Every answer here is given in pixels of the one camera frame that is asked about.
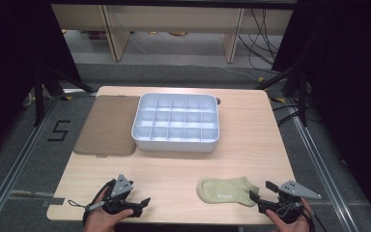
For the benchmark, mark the person's left hand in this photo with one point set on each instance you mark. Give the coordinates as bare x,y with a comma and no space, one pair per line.
101,222

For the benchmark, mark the black tape strip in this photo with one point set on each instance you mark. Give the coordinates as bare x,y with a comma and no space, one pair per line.
54,201

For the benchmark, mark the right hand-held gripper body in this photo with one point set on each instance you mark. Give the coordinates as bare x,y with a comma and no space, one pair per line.
294,190

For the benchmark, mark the aluminium floor rail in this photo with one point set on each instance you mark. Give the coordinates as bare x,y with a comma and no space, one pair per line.
322,174
16,164

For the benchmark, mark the person's right hand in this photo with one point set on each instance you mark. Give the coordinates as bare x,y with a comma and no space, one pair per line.
293,227

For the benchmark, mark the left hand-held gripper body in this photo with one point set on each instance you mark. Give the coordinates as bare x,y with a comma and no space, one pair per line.
121,187

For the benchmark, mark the white compartment storage box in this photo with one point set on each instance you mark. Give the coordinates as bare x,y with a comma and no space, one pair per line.
177,141

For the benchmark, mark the brown translucent box lid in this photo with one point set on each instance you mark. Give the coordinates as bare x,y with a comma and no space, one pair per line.
109,125

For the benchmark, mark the black curtain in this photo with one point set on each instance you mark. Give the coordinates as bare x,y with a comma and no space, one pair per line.
16,64
351,80

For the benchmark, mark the black metal stand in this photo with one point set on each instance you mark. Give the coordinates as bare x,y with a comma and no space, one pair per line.
39,96
302,100

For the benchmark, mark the green sock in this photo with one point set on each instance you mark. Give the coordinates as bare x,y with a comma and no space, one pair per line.
225,191

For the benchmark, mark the beige wooden desk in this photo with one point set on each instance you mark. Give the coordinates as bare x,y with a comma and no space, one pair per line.
174,19

